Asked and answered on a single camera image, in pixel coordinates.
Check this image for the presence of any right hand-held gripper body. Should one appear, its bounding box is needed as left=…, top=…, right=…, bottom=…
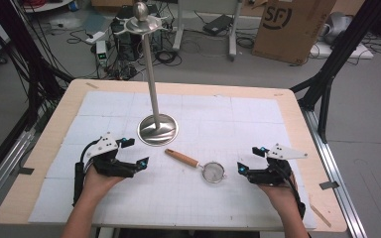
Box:
left=246, top=143, right=309, bottom=186

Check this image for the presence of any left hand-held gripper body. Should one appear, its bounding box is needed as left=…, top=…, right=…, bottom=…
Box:
left=84, top=132, right=138, bottom=179

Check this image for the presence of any small strainer with wooden handle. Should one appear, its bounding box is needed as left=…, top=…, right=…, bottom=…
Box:
left=164, top=148, right=228, bottom=184

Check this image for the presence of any tall metal rack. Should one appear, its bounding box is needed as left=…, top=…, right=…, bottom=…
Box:
left=113, top=1, right=180, bottom=147

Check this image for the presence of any person's left hand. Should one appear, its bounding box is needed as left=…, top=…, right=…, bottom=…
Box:
left=82, top=164, right=127, bottom=200

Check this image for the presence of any person's right hand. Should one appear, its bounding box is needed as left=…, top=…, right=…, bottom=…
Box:
left=257, top=177, right=301, bottom=213

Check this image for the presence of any thin wooden strip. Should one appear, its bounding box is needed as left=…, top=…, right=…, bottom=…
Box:
left=310, top=203, right=332, bottom=229

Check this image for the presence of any wooden table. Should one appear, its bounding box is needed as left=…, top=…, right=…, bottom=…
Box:
left=0, top=78, right=348, bottom=233

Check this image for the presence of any white grid mat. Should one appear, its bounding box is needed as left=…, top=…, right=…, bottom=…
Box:
left=28, top=90, right=318, bottom=231

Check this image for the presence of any white box with green light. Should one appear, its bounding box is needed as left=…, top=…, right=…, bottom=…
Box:
left=95, top=40, right=109, bottom=67

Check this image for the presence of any white power strip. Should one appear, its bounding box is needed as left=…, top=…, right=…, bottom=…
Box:
left=84, top=31, right=106, bottom=46

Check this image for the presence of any black metal stand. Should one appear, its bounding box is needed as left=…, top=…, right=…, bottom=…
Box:
left=290, top=0, right=381, bottom=144

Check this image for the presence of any brown cardboard box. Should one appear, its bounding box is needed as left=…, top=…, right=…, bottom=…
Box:
left=251, top=0, right=337, bottom=65

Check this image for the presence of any flat black device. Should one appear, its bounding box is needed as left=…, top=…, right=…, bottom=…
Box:
left=202, top=13, right=234, bottom=37

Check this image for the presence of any white flat board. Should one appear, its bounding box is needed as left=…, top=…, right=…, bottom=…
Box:
left=310, top=42, right=375, bottom=60

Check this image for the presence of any grey rounded object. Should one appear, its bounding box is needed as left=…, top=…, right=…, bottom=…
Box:
left=319, top=11, right=354, bottom=45

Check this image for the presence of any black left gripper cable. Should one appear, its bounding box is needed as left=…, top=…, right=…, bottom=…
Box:
left=72, top=138, right=102, bottom=207

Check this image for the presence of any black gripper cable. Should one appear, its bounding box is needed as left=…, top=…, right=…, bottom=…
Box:
left=72, top=138, right=102, bottom=207
left=273, top=162, right=308, bottom=220

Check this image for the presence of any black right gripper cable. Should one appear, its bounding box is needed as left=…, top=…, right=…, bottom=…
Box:
left=273, top=162, right=308, bottom=220

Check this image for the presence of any aluminium rail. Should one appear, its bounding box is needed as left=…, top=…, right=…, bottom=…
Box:
left=302, top=107, right=368, bottom=238
left=0, top=128, right=37, bottom=217

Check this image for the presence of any black stand with cables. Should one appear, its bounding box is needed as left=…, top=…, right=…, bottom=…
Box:
left=0, top=0, right=74, bottom=131

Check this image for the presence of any white metal frame stand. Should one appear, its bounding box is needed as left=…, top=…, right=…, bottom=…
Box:
left=172, top=0, right=245, bottom=62

